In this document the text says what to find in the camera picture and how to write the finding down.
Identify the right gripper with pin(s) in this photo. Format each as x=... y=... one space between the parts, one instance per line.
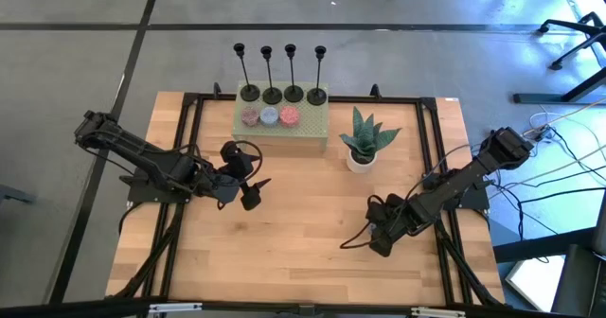
x=393 y=218

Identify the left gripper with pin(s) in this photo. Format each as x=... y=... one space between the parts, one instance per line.
x=232 y=185

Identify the light blue patterned candle tin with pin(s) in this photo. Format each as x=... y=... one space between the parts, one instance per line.
x=269 y=117

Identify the black candlestick holder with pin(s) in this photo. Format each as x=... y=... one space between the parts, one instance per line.
x=293 y=93
x=272 y=95
x=249 y=93
x=316 y=96

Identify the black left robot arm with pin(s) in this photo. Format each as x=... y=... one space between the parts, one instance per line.
x=151 y=159

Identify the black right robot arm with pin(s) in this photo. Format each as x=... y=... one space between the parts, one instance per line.
x=464 y=181

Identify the white plant pot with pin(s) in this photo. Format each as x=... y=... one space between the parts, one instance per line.
x=360 y=166

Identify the green perforated metal shelf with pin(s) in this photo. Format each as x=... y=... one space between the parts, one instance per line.
x=312 y=128

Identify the green snake plant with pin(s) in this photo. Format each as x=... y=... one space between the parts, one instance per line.
x=367 y=136

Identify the black floor beam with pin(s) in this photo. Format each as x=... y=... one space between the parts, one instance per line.
x=544 y=246

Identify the white panel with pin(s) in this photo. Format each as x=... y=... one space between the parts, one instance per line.
x=535 y=282

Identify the dark grey chair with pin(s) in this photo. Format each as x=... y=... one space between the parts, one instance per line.
x=580 y=285

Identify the black desk foot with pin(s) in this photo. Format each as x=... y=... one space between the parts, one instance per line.
x=558 y=97

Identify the dark chair leg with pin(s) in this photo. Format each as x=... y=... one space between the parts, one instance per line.
x=14 y=194

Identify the black office chair base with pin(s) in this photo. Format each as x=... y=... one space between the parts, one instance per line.
x=577 y=34

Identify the silver metal bracket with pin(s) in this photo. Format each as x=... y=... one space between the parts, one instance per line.
x=175 y=307
x=438 y=312

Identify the black aluminium table frame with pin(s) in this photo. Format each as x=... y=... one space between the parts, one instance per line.
x=360 y=99

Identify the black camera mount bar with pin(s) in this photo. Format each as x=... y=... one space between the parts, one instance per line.
x=71 y=308

